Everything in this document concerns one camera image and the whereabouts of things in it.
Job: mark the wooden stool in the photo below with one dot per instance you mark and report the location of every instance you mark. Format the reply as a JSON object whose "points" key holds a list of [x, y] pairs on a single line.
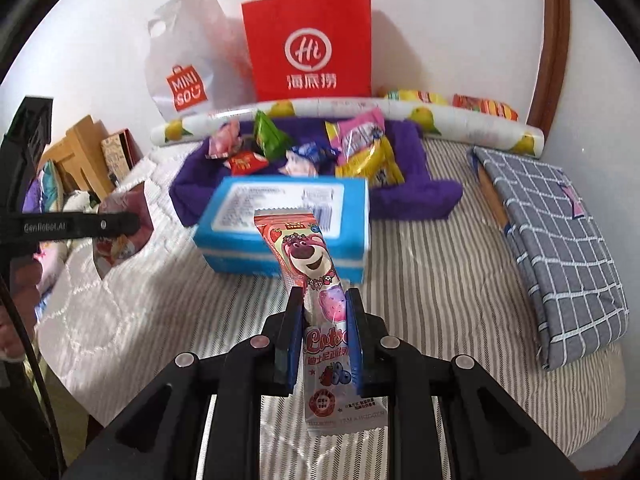
{"points": [[80, 150]]}

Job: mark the green snack packet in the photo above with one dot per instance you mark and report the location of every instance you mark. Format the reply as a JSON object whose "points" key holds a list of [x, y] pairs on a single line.
{"points": [[270, 140]]}

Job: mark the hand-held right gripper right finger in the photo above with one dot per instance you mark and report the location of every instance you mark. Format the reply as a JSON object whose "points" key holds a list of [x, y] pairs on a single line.
{"points": [[355, 350]]}

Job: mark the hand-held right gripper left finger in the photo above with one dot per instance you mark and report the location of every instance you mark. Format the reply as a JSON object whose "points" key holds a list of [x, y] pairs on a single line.
{"points": [[295, 340]]}

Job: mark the grey striped bed sheet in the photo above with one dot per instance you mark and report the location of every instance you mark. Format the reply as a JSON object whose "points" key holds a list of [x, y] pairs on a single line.
{"points": [[425, 285]]}

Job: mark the person's left hand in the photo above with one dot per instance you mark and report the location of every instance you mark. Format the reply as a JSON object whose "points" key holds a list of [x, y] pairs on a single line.
{"points": [[20, 285]]}

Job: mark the pink white candy packet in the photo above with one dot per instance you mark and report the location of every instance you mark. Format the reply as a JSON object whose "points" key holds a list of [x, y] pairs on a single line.
{"points": [[300, 166], [227, 137]]}

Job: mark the red orange chips bag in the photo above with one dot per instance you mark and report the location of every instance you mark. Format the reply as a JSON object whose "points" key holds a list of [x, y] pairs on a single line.
{"points": [[485, 106]]}

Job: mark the red paper bag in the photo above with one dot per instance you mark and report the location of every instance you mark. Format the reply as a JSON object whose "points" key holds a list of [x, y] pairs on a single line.
{"points": [[305, 20]]}

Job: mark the yellow chips bag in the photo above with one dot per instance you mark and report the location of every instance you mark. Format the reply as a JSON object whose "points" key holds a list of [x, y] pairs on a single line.
{"points": [[415, 96]]}

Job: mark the yellow snack packet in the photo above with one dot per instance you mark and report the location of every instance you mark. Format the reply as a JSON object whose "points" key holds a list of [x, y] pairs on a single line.
{"points": [[377, 162]]}

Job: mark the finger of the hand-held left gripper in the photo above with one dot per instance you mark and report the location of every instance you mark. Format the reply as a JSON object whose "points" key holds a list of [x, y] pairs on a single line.
{"points": [[110, 223]]}

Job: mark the pink printed snack pouch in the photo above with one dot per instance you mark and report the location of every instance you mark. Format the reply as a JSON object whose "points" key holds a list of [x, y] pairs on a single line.
{"points": [[120, 250]]}

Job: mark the pink snack packet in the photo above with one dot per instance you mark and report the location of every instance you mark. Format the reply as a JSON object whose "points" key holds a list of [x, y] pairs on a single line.
{"points": [[360, 135]]}

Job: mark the blue candy packet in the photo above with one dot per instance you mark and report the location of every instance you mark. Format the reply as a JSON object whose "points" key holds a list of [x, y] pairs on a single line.
{"points": [[312, 152]]}

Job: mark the blue box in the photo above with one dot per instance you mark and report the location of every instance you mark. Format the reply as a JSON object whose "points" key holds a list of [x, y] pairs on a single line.
{"points": [[235, 245]]}

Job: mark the brown picture box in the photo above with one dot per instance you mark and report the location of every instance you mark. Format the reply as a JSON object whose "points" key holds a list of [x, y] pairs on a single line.
{"points": [[117, 157]]}

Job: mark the white quilted blanket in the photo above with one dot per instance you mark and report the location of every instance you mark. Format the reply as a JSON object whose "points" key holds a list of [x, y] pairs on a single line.
{"points": [[150, 320]]}

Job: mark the grey checked folded quilt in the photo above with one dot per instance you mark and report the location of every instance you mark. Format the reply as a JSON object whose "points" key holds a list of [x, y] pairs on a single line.
{"points": [[550, 240]]}

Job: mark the lemon print rolled mat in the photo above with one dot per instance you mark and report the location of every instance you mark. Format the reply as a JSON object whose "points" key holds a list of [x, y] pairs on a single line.
{"points": [[320, 107]]}

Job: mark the purple fuzzy cloth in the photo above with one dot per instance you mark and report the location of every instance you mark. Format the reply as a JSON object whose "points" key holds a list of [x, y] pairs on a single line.
{"points": [[415, 180]]}

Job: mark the white plastic bag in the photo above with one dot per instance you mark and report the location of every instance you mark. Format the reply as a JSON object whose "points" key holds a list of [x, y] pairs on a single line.
{"points": [[200, 50]]}

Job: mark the pink bear print snack bar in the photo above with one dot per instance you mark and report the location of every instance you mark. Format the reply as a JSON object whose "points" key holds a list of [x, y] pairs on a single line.
{"points": [[305, 255]]}

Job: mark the pile of printed bedding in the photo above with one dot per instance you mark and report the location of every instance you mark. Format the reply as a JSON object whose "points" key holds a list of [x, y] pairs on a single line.
{"points": [[50, 190]]}

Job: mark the small red candy packet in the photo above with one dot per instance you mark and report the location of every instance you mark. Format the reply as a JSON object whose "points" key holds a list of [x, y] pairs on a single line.
{"points": [[247, 161]]}

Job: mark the brown wooden door frame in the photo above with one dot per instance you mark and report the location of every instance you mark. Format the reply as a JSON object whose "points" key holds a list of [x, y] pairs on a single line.
{"points": [[555, 35]]}

